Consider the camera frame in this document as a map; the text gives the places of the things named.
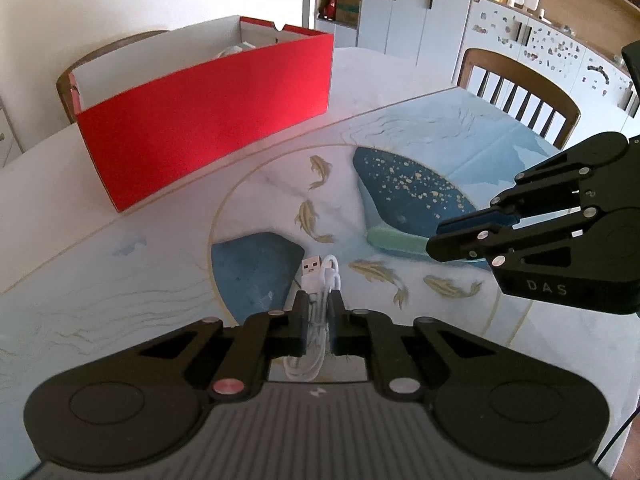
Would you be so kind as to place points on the red cardboard box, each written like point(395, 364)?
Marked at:
point(200, 120)

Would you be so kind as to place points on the white cabinet with stickers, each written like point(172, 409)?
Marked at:
point(545, 45)

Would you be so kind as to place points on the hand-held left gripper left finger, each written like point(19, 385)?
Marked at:
point(300, 330)

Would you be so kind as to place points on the white side cabinet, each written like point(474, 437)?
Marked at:
point(7, 135)

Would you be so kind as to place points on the white blue patterned desktop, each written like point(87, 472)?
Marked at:
point(150, 260)

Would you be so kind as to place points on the white wooden wall cabinet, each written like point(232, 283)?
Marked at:
point(410, 15)

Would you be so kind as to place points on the brown green cardboard box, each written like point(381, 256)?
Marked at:
point(348, 5)

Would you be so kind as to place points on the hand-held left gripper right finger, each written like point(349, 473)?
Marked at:
point(336, 325)

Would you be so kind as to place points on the wooden slat-back chair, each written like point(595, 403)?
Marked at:
point(520, 65)
point(64, 95)

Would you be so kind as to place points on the mint green strip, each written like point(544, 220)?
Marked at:
point(395, 240)

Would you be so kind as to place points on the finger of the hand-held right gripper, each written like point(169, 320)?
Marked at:
point(480, 220)
point(525, 245)

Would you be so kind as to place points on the red figurine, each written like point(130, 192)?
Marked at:
point(329, 6)

